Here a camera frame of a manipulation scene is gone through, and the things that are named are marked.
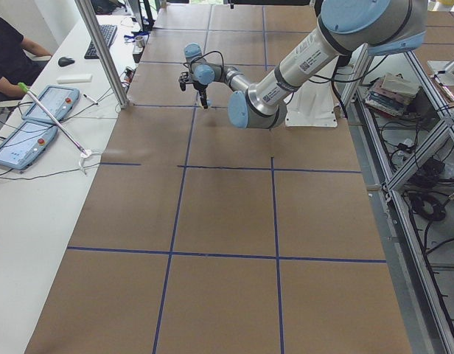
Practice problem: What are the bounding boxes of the black keyboard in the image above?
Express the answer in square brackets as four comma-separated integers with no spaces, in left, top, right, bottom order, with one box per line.
[83,24,118,60]

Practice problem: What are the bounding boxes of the seated person in black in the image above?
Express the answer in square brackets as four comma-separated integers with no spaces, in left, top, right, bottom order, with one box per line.
[0,17,51,101]

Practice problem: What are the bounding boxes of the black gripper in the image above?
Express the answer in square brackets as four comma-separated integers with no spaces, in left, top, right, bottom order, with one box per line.
[193,81,208,108]

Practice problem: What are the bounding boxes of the silver metal cup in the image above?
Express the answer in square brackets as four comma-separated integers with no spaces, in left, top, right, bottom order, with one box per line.
[134,35,145,48]

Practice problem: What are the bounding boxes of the black marker pen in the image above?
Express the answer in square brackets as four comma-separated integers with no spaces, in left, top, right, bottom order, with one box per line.
[83,94,99,105]

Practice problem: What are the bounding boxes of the lower teach pendant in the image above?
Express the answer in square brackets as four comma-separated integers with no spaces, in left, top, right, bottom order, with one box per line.
[0,120,58,170]

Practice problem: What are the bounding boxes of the aluminium frame post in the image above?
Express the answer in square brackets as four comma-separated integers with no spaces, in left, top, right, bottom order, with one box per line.
[74,0,129,109]

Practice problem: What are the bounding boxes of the aluminium side frame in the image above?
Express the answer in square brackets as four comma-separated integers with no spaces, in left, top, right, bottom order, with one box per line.
[343,44,454,353]

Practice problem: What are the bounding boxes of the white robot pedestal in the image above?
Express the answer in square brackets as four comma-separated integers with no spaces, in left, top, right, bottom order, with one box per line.
[285,81,338,128]

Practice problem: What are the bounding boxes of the black computer mouse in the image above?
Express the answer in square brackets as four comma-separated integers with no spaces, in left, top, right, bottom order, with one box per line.
[57,57,75,67]

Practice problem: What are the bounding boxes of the upper teach pendant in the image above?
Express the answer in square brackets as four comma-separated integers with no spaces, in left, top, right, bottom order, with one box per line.
[22,85,80,124]

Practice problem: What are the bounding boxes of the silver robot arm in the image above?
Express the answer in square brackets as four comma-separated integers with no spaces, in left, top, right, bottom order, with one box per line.
[178,1,427,129]

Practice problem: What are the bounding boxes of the stack of magazines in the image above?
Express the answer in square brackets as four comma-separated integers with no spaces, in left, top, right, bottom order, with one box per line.
[364,73,420,117]

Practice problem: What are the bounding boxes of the metal rod with green handle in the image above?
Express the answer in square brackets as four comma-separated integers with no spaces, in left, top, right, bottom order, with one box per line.
[18,83,96,159]

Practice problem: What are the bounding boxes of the black camera cable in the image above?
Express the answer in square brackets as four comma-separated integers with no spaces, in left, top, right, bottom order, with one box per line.
[181,50,226,74]

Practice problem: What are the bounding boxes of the white foam block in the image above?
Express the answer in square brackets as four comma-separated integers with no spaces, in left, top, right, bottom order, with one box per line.
[56,74,93,84]

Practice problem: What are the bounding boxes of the teach pendant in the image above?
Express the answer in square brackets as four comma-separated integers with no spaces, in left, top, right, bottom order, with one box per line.
[0,120,58,170]
[22,85,80,124]

